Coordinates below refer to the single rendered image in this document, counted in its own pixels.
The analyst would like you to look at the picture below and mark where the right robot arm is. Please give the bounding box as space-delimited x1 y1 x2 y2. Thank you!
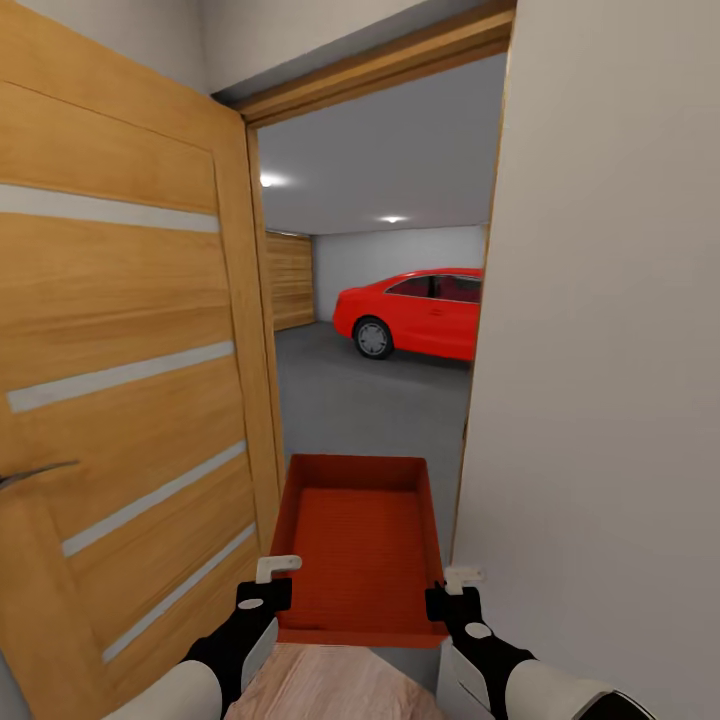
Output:
425 565 660 720

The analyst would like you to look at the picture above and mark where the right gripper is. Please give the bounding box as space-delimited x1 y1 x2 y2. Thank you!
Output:
425 585 482 627

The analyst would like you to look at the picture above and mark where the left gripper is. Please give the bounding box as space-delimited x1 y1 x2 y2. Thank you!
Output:
236 578 292 611

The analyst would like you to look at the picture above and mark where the storage box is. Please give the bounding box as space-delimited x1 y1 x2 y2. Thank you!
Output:
270 454 451 649

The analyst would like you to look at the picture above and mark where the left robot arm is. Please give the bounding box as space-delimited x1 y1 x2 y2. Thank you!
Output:
102 555 302 720

